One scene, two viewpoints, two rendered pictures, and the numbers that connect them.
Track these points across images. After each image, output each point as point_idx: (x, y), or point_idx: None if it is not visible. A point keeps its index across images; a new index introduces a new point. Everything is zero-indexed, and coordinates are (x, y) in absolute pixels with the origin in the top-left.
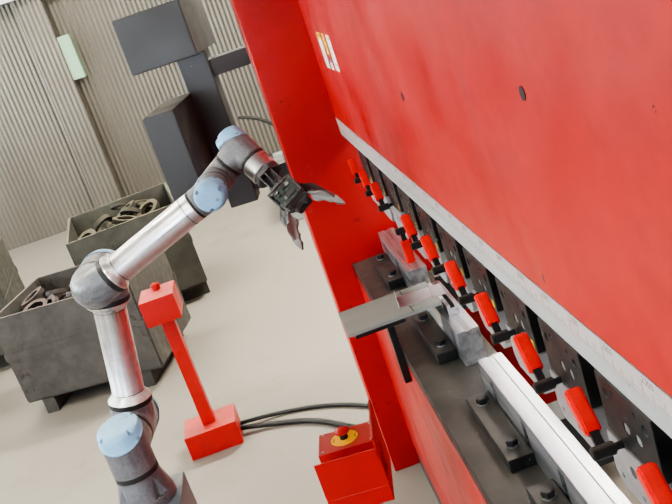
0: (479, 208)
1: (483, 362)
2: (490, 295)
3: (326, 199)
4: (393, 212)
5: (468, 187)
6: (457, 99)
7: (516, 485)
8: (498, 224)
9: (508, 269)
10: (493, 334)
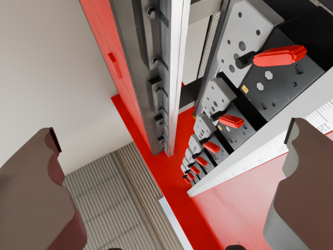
0: (233, 198)
1: (175, 0)
2: (209, 150)
3: (288, 176)
4: None
5: (241, 205)
6: (258, 244)
7: (146, 72)
8: (226, 198)
9: (215, 181)
10: (194, 158)
